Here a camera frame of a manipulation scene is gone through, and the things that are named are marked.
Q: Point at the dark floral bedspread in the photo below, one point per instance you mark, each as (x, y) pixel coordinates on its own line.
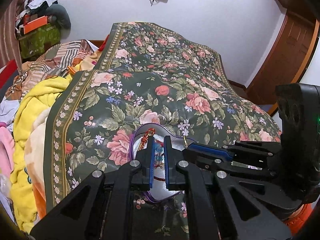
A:
(146, 74)

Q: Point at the green floral covered cabinet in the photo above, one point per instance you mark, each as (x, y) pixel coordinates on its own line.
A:
(39, 41)

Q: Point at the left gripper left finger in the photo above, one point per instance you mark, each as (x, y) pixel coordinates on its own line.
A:
(146, 156)

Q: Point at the pink cloth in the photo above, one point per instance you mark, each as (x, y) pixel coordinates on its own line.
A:
(7, 145)

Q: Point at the striped pink curtain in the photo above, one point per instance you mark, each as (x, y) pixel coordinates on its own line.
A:
(9, 44)

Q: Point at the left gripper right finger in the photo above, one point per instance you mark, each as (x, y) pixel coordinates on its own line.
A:
(174, 180)

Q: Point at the brown wooden door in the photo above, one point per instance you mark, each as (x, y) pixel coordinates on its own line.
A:
(293, 45)

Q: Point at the heart-shaped purple jewelry box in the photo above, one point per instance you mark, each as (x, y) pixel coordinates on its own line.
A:
(158, 192)

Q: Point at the striped patchwork quilt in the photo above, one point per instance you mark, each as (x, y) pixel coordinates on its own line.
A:
(59, 60)

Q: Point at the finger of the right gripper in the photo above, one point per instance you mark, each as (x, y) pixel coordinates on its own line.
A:
(208, 150)
(254, 147)

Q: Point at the peach plush blanket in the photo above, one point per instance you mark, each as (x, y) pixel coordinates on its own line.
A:
(34, 160)

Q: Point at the yellow fleece blanket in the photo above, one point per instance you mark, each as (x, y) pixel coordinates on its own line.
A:
(27, 180)

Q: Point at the orange shoe box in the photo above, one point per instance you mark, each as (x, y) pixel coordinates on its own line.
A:
(32, 25)

